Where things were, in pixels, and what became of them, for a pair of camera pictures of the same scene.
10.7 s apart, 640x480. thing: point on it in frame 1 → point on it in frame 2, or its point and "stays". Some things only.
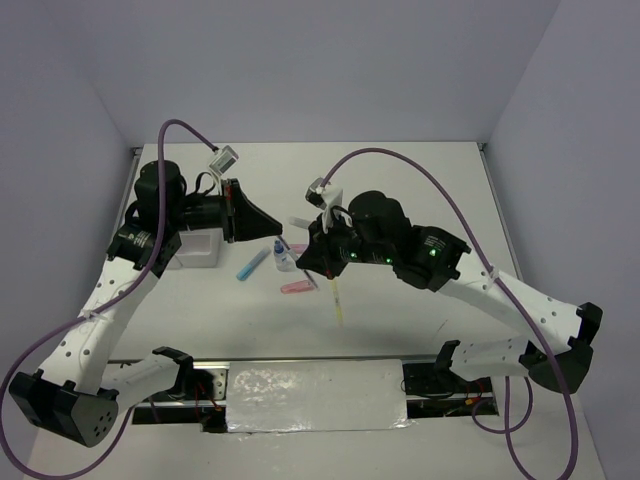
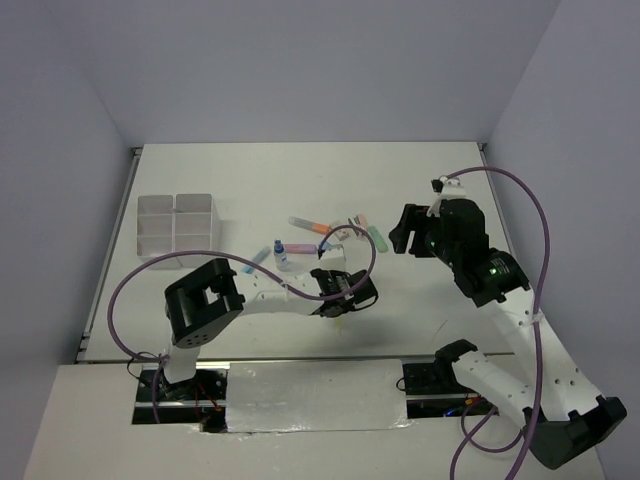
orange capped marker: x=297 y=221 stays
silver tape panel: x=316 y=396 stays
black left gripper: x=248 y=223 → x=337 y=274
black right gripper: x=319 y=254 → x=412 y=216
